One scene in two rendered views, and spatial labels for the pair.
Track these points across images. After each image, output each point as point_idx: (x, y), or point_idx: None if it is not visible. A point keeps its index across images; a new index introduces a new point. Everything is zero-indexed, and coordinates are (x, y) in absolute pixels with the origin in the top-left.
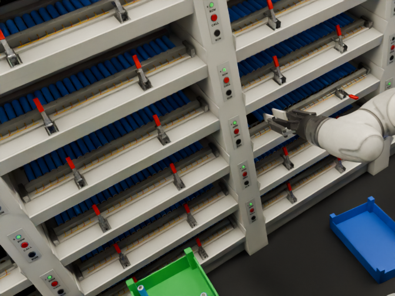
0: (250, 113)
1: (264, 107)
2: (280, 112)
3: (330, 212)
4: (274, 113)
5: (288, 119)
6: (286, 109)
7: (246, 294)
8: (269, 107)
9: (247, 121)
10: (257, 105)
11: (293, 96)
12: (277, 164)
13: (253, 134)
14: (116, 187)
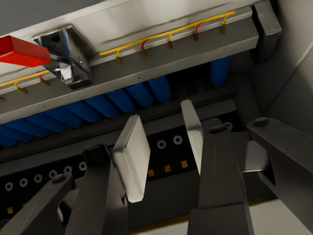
0: (171, 87)
1: (124, 107)
2: (144, 178)
3: None
4: (144, 138)
5: (108, 155)
6: (46, 109)
7: None
8: (107, 107)
9: (195, 65)
10: (291, 231)
11: (9, 134)
12: None
13: (226, 26)
14: None
